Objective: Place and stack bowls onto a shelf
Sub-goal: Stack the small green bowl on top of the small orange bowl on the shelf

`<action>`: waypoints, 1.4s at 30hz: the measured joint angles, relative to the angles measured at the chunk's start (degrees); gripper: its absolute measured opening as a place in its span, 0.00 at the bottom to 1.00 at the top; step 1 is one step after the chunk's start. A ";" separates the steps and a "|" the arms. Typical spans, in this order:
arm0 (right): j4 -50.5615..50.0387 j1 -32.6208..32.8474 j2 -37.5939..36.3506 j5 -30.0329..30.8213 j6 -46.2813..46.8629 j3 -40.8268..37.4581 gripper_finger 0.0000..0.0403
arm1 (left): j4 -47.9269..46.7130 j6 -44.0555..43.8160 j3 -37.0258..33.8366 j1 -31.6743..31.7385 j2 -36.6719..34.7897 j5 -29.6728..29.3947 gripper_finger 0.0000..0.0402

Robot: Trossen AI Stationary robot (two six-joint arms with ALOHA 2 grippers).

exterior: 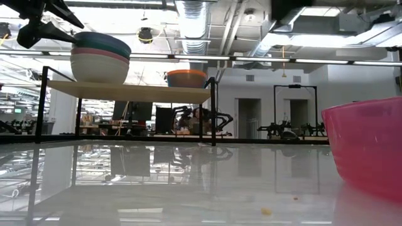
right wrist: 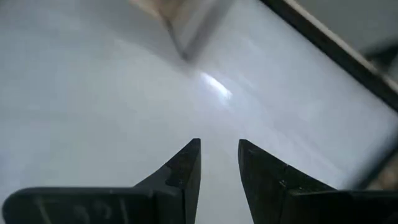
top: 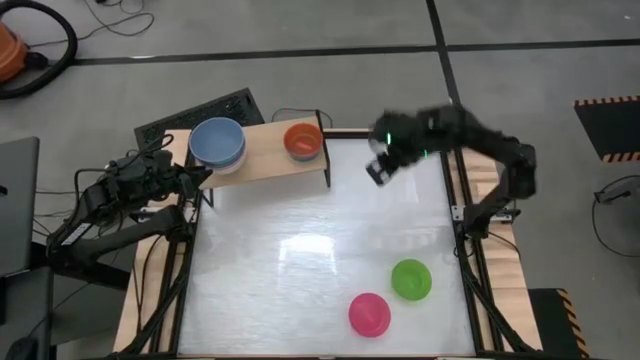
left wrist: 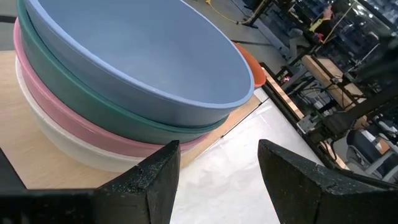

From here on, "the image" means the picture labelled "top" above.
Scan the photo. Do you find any wooden shelf with black legs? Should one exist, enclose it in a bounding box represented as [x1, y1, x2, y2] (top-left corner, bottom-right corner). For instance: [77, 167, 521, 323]
[192, 115, 332, 207]

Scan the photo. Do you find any small green plastic bowl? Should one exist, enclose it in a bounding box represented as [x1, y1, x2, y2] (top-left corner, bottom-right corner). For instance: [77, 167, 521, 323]
[390, 258, 433, 302]

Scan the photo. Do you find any large blue plastic bowl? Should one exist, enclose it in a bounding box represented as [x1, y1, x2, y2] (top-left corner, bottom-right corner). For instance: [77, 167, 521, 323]
[188, 116, 247, 169]

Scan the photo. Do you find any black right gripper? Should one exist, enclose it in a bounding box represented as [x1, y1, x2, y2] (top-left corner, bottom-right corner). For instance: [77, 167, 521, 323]
[365, 118, 419, 188]

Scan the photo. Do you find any dark floor device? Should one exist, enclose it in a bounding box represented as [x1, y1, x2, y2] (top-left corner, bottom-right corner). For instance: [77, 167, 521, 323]
[593, 174, 640, 204]

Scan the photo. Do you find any black computer mouse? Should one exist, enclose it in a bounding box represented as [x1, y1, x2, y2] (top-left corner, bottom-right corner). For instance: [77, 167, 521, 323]
[4, 337, 40, 360]

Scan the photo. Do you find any black metal table frame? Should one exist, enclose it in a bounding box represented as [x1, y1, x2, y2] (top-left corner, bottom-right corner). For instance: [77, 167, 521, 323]
[119, 127, 539, 360]

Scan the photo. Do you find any black hazard-striped floor mat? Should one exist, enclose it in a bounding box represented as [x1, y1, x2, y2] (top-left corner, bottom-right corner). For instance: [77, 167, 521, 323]
[528, 288, 594, 360]
[573, 95, 640, 164]

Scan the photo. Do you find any black looped floor cable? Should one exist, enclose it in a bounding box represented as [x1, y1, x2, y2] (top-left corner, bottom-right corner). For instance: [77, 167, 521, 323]
[591, 197, 640, 259]

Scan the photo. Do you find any thin black floor cable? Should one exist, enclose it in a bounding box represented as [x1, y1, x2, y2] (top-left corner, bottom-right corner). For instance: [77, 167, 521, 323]
[82, 0, 156, 38]

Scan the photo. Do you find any small red plastic bowl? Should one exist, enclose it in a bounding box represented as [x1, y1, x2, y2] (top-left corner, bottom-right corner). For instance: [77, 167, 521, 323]
[283, 122, 324, 157]

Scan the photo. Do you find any grey laptop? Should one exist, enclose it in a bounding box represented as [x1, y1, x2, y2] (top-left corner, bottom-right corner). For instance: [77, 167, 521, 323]
[0, 135, 41, 279]

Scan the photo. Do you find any cable loop behind shelf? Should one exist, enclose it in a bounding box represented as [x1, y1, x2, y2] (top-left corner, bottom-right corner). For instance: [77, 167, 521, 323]
[271, 107, 334, 129]

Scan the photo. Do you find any small pink plastic bowl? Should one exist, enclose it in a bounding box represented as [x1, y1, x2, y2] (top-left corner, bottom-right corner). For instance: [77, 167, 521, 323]
[348, 292, 392, 339]

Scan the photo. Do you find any black computer case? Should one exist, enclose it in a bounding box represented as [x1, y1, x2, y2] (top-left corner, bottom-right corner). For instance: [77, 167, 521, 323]
[133, 87, 266, 151]

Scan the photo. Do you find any orange vacuum cleaner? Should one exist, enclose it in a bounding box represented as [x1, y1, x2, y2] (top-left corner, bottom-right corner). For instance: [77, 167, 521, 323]
[0, 22, 29, 84]

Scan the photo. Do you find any black vacuum hose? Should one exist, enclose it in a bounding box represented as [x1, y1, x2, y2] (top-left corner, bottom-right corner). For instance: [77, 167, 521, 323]
[0, 0, 79, 100]

